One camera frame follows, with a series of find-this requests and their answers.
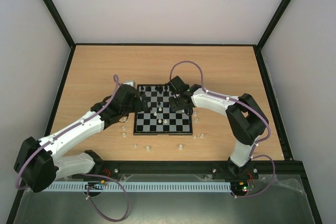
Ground black frame post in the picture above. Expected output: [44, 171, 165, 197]
[26, 0, 76, 49]
[256, 0, 308, 50]

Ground black right frame post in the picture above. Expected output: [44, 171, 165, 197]
[256, 0, 308, 50]

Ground black front aluminium rail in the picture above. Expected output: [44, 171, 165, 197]
[73, 159, 305, 183]

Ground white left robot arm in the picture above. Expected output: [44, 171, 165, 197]
[14, 83, 148, 193]

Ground black and grey chessboard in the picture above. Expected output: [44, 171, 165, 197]
[133, 84, 193, 135]

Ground light blue cable duct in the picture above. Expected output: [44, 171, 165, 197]
[44, 182, 232, 193]

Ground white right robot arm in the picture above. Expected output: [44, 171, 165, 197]
[166, 76, 269, 178]

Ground black left frame post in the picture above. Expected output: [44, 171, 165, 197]
[26, 0, 76, 49]

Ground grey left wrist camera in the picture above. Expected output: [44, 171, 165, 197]
[123, 80, 136, 88]

